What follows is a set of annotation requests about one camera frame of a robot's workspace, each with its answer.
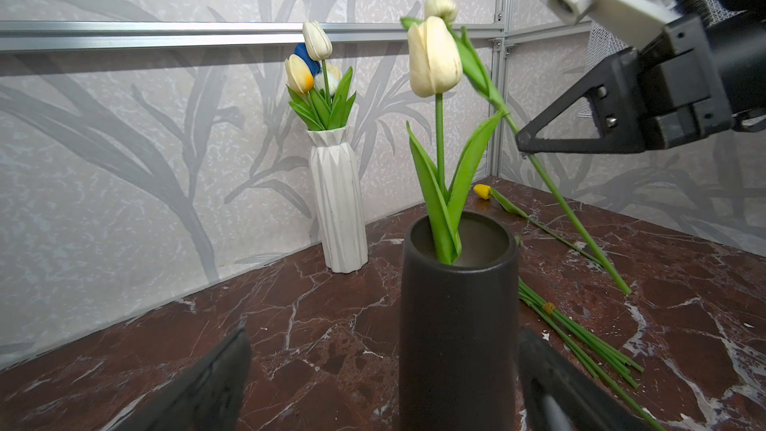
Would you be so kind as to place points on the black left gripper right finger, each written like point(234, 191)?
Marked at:
point(559, 397)

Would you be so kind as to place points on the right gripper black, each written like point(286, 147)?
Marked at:
point(706, 78)

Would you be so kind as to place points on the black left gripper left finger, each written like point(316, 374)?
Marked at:
point(208, 396)

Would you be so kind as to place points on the black cylindrical vase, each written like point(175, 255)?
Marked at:
point(459, 329)

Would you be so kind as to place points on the white ribbed ceramic vase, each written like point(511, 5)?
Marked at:
point(334, 169)

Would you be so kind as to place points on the white artificial tulip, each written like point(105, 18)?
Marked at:
point(318, 46)

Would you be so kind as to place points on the blue artificial tulip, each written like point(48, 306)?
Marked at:
point(314, 67)

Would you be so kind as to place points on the bright yellow artificial tulip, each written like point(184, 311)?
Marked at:
point(300, 83)

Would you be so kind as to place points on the bunch of artificial tulips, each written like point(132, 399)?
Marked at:
point(589, 349)

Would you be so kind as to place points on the small yellow tulip lying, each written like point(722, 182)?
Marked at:
point(488, 193)

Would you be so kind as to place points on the white wire mesh basket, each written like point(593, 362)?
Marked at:
point(602, 43)

